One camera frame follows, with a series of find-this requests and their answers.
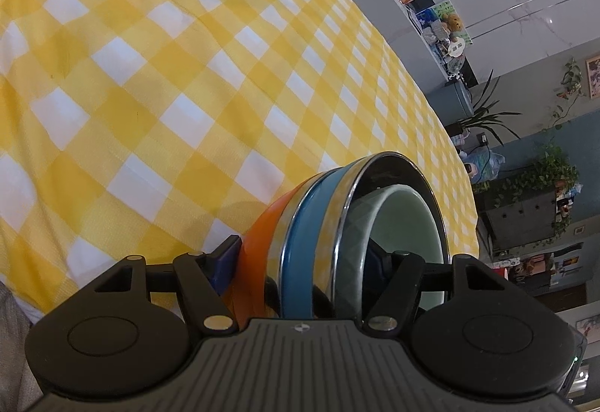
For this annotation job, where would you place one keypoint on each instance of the green ivy plant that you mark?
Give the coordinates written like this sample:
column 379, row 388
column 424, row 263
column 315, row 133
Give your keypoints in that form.
column 558, row 168

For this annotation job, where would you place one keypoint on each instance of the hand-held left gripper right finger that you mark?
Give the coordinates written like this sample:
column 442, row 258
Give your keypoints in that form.
column 377, row 264

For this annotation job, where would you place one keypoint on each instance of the orange steel bowl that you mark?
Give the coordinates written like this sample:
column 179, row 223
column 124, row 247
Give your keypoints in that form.
column 255, row 252

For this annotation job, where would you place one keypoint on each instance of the grey trash can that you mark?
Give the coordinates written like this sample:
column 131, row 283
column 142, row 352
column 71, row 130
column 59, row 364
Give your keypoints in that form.
column 450, row 103

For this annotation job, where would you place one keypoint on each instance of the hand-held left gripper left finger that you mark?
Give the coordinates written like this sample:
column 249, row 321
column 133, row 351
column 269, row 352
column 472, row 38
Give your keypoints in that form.
column 226, row 263

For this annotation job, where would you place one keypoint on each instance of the brown teddy bear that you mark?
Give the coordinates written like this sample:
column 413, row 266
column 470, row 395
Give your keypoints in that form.
column 453, row 25

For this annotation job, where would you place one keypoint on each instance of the plant in black pot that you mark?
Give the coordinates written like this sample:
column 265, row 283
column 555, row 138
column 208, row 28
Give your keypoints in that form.
column 485, row 119

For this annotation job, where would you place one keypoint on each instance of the green ceramic bowl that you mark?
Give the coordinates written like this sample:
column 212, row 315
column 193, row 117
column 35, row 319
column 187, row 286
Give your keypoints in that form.
column 404, row 215

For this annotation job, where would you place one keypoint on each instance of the white round hand fan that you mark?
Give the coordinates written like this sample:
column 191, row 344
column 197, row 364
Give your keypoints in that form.
column 455, row 47

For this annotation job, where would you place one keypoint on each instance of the hanging vine plant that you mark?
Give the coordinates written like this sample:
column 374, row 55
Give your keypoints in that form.
column 572, row 79

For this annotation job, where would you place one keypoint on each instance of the green picture board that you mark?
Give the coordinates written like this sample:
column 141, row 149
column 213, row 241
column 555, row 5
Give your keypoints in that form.
column 440, row 11

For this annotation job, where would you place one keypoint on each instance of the grey cabinet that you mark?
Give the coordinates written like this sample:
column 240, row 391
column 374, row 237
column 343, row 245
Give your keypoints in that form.
column 525, row 220

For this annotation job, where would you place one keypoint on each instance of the yellow checkered tablecloth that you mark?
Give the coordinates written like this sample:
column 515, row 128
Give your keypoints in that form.
column 140, row 65

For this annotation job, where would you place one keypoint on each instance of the framed wall picture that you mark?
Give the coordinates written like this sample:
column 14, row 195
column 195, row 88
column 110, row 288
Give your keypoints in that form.
column 594, row 76

